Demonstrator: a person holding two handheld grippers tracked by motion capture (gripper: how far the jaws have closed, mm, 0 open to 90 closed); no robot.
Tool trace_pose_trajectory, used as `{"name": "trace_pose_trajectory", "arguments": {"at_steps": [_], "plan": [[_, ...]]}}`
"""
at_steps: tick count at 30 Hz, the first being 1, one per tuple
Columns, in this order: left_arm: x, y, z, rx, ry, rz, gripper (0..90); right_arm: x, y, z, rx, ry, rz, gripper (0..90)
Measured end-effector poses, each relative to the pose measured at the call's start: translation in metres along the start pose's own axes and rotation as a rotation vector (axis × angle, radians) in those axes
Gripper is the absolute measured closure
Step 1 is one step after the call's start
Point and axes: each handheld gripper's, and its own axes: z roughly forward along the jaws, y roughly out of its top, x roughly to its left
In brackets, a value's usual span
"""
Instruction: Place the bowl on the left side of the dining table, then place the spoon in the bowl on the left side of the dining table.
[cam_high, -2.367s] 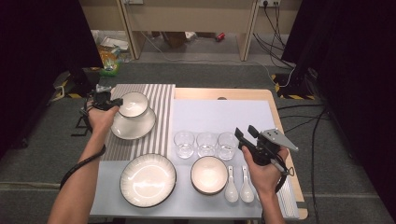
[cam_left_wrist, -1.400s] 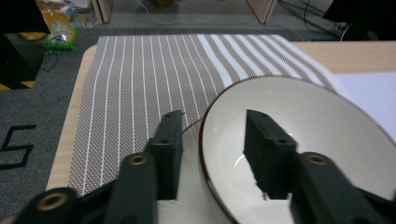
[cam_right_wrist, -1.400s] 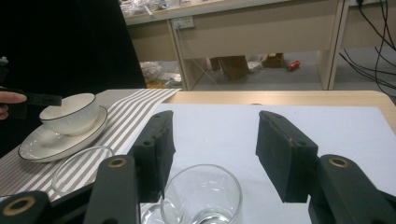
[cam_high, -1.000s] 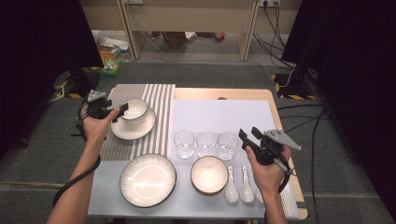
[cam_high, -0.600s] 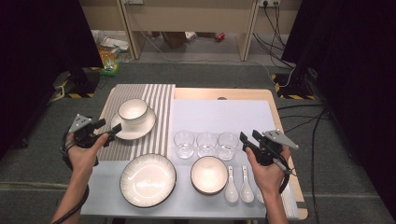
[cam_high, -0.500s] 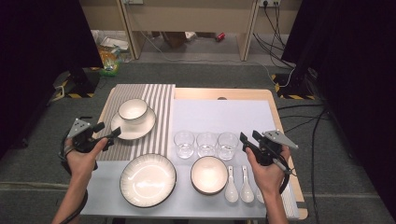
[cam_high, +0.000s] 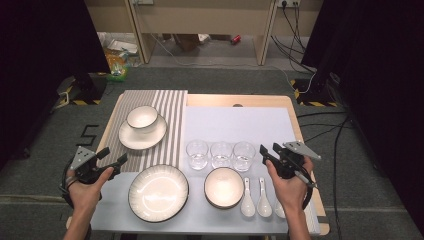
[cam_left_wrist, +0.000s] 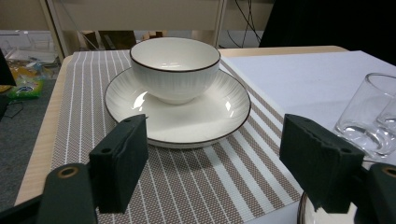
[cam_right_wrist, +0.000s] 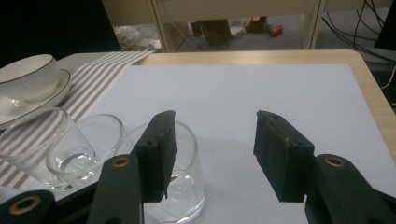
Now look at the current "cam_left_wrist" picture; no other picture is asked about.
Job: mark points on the white bowl with dark rim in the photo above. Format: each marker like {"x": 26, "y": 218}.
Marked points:
{"x": 174, "y": 84}

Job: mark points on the beige wooden desk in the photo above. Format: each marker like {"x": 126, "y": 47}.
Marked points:
{"x": 140, "y": 12}

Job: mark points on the green snack bag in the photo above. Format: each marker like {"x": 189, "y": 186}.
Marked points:
{"x": 26, "y": 88}

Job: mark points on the white plate with dark rim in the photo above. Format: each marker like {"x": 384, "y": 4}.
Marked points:
{"x": 186, "y": 124}
{"x": 309, "y": 216}

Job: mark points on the black curtain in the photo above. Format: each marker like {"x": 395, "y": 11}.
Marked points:
{"x": 327, "y": 21}

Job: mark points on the orange snack bag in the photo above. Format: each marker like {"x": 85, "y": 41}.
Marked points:
{"x": 25, "y": 70}

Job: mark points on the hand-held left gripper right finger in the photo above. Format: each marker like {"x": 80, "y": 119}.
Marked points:
{"x": 323, "y": 168}

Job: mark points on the striped woven placemat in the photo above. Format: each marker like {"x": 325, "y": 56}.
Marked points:
{"x": 186, "y": 186}

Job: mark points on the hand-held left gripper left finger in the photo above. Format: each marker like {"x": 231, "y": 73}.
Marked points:
{"x": 120, "y": 165}

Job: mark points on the brown cardboard box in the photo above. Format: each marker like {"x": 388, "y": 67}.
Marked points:
{"x": 118, "y": 39}

